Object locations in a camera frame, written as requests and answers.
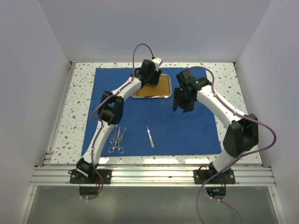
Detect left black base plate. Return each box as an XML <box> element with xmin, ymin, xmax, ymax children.
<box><xmin>68</xmin><ymin>169</ymin><xmax>112</xmax><ymax>184</ymax></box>

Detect steel scalpel handle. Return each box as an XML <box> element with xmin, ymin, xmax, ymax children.
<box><xmin>147</xmin><ymin>126</ymin><xmax>154</xmax><ymax>148</ymax></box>

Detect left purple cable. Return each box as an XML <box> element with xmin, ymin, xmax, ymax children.
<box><xmin>79</xmin><ymin>43</ymin><xmax>155</xmax><ymax>200</ymax></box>

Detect metal instrument tray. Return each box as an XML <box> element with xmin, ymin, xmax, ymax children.
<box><xmin>131</xmin><ymin>74</ymin><xmax>172</xmax><ymax>99</ymax></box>

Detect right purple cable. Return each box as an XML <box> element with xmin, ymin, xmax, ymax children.
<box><xmin>190</xmin><ymin>66</ymin><xmax>278</xmax><ymax>224</ymax></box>

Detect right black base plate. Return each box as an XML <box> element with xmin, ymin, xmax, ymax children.
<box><xmin>193</xmin><ymin>166</ymin><xmax>236</xmax><ymax>185</ymax></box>

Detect blue surgical cloth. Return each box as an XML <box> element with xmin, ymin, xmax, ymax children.
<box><xmin>81</xmin><ymin>68</ymin><xmax>221</xmax><ymax>157</ymax></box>

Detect aluminium mounting rail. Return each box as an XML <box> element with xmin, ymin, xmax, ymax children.
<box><xmin>29</xmin><ymin>164</ymin><xmax>276</xmax><ymax>187</ymax></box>

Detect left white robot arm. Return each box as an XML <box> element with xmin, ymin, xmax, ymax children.
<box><xmin>76</xmin><ymin>57</ymin><xmax>163</xmax><ymax>183</ymax></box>

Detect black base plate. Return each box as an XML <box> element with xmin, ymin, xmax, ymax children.
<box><xmin>68</xmin><ymin>169</ymin><xmax>112</xmax><ymax>184</ymax></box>
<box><xmin>193</xmin><ymin>166</ymin><xmax>236</xmax><ymax>185</ymax></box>

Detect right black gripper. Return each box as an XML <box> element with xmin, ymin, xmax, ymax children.
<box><xmin>173</xmin><ymin>87</ymin><xmax>194</xmax><ymax>113</ymax></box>

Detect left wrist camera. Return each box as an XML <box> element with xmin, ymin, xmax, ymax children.
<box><xmin>151</xmin><ymin>57</ymin><xmax>163</xmax><ymax>71</ymax></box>

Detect steel scissors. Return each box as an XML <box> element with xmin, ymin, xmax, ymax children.
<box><xmin>109</xmin><ymin>125</ymin><xmax>120</xmax><ymax>144</ymax></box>

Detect purple cable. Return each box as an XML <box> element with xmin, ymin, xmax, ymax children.
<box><xmin>79</xmin><ymin>43</ymin><xmax>155</xmax><ymax>200</ymax></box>
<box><xmin>190</xmin><ymin>66</ymin><xmax>278</xmax><ymax>224</ymax></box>

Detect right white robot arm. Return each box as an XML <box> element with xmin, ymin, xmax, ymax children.
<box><xmin>172</xmin><ymin>69</ymin><xmax>259</xmax><ymax>183</ymax></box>

